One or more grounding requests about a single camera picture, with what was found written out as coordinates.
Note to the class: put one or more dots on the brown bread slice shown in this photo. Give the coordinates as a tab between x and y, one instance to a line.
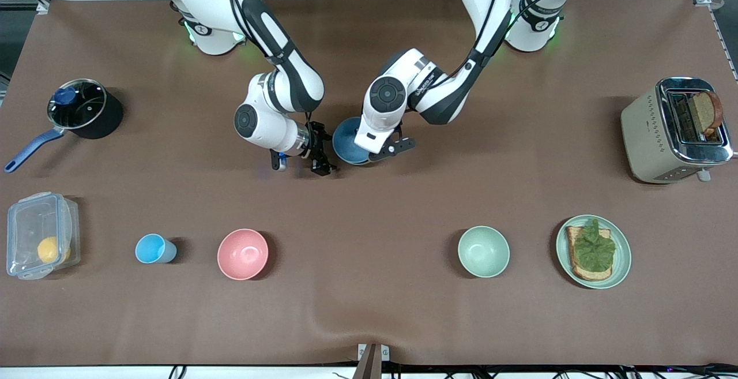
706	111

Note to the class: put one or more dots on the green lettuce leaf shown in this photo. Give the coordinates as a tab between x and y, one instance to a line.
595	249

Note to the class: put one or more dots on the pink bowl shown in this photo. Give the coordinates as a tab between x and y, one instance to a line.
243	254

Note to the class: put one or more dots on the toasted bread slice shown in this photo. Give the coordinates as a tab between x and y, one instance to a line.
585	275

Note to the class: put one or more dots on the glass lid blue knob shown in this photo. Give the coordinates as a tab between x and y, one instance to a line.
81	105

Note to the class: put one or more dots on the beige metal toaster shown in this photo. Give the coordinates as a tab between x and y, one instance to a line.
643	137

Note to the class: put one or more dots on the clear plastic lidded container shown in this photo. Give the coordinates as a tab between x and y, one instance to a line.
29	223

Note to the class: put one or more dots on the blue bowl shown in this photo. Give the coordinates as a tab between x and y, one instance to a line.
345	139

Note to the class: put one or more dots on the yellow lemon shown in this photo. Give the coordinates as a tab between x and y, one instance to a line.
49	250

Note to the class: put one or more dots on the light blue cup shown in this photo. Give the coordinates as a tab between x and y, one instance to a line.
151	248

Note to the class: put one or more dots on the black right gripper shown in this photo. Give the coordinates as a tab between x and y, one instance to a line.
316	145

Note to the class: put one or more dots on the pale green plate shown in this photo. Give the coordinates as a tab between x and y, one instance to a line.
622	258

